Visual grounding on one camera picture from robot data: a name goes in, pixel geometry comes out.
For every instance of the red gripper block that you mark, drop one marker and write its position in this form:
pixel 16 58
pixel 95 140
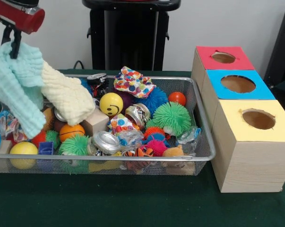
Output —
pixel 24 19

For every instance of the mint green cloth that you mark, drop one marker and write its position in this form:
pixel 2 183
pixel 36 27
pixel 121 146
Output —
pixel 17 90

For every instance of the cream yellow cloth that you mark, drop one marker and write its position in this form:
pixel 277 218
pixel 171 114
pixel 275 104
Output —
pixel 66 97

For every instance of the clear shallow mesh bin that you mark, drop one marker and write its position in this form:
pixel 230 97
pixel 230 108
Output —
pixel 194 90

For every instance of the wooden box with three holes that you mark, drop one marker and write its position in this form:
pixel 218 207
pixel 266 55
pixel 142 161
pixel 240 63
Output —
pixel 246 161

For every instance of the orange basketball toy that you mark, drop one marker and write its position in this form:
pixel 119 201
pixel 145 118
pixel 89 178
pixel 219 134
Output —
pixel 71 132

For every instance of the plain yellow ball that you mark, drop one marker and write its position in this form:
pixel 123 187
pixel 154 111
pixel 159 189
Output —
pixel 23 151

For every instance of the yellow smiley ball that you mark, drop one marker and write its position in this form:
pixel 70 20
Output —
pixel 111 104

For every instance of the polka dot colourful cloth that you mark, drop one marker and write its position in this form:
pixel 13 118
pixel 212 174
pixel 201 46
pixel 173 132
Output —
pixel 134 81

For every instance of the crushed silver can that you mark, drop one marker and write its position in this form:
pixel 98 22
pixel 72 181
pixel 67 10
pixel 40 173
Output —
pixel 106 142

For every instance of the silver can with dark rim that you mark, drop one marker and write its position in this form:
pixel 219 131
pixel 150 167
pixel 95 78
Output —
pixel 138 115

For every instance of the blue spiky ball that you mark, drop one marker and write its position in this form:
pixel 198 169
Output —
pixel 156 100

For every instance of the red ball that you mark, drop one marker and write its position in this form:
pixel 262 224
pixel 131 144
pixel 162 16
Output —
pixel 177 98

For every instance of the large green spiky ball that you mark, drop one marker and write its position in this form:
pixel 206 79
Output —
pixel 173 118

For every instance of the black chair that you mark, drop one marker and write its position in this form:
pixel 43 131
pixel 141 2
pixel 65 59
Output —
pixel 281 52

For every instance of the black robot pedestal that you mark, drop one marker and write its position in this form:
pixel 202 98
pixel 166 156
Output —
pixel 128 38

